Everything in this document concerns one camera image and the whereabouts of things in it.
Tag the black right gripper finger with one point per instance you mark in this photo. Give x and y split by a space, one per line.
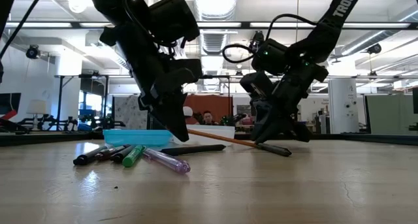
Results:
266 126
298 131

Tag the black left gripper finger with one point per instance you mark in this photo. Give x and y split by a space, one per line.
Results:
145 103
171 116

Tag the black pointed pen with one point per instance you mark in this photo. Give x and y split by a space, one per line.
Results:
277 149

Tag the blue plastic box lid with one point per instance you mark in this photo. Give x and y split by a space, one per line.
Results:
137 137

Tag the long black pen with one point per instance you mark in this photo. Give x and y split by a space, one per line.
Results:
196 149

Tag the orange pencil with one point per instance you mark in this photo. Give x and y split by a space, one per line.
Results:
222 138

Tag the clear plastic supply box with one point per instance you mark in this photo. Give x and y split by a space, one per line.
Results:
215 130

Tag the purple transparent pen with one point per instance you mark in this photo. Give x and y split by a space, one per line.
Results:
170 163

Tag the green marker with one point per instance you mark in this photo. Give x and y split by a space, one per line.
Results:
132 158

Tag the black marker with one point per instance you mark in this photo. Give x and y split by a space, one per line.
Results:
88 157
119 157

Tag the maroon marker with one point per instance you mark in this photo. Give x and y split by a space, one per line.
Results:
109 154

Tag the background robot arm blue base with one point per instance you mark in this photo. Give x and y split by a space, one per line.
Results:
101 122

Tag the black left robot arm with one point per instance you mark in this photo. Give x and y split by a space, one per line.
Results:
107 2

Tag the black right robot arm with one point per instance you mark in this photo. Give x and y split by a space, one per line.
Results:
339 11

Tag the white globe lamp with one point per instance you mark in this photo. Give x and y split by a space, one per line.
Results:
188 111

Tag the marble patterned panel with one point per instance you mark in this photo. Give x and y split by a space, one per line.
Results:
129 111

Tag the background robot arms green lights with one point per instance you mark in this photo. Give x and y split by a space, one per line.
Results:
232 119

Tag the person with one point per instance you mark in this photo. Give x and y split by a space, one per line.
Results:
207 118

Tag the orange partition panel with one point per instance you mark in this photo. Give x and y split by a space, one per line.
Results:
215 104

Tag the white round column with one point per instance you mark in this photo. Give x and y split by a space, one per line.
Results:
343 106

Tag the black ceiling spotlight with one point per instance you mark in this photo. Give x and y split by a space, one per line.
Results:
32 51
257 36
374 48

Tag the green partition panel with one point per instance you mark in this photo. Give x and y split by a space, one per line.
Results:
388 113

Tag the background black robot arms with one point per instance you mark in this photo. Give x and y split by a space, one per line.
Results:
49 121

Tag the table lamp white shade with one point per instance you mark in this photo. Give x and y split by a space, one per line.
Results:
36 107

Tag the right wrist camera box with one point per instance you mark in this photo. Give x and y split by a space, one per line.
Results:
256 83

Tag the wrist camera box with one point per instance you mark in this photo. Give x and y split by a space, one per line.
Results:
256 83
173 18

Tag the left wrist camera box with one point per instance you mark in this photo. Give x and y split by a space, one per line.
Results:
173 18

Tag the black table border rail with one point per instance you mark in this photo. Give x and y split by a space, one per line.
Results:
359 138

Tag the black overhead frame bar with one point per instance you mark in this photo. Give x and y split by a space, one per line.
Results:
245 25

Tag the black metal stand frame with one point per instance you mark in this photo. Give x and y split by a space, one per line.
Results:
59 100

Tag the silver ventilation duct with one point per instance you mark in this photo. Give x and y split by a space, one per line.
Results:
214 2

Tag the dark wall monitor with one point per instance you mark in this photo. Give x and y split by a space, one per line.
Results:
9 102

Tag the black frame post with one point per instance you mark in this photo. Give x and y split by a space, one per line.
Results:
6 5

